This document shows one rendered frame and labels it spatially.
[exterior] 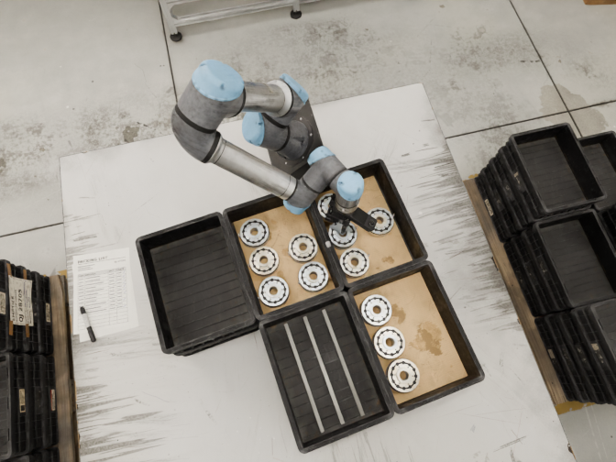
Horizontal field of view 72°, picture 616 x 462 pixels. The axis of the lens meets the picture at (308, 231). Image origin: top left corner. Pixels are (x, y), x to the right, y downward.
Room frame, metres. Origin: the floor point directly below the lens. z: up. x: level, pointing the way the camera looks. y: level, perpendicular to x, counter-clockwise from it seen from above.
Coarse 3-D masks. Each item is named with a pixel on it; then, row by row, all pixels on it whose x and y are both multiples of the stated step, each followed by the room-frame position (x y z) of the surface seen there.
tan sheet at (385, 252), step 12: (372, 180) 0.71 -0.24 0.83; (324, 192) 0.65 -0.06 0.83; (372, 192) 0.66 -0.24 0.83; (360, 204) 0.61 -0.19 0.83; (372, 204) 0.61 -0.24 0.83; (384, 204) 0.61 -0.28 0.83; (360, 228) 0.51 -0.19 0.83; (396, 228) 0.52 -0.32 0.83; (360, 240) 0.47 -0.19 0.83; (372, 240) 0.47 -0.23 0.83; (384, 240) 0.47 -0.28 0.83; (396, 240) 0.47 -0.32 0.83; (336, 252) 0.42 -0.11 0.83; (372, 252) 0.43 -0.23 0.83; (384, 252) 0.43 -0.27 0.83; (396, 252) 0.43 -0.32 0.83; (408, 252) 0.43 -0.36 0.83; (372, 264) 0.38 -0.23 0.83; (384, 264) 0.38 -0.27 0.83; (396, 264) 0.39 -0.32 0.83
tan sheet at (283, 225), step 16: (240, 224) 0.52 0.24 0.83; (272, 224) 0.52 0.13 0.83; (288, 224) 0.52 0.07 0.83; (304, 224) 0.52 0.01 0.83; (240, 240) 0.45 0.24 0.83; (272, 240) 0.46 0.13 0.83; (288, 240) 0.46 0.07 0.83; (288, 256) 0.40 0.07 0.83; (320, 256) 0.41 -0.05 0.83; (288, 272) 0.34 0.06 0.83; (256, 288) 0.28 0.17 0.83; (288, 304) 0.23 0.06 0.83
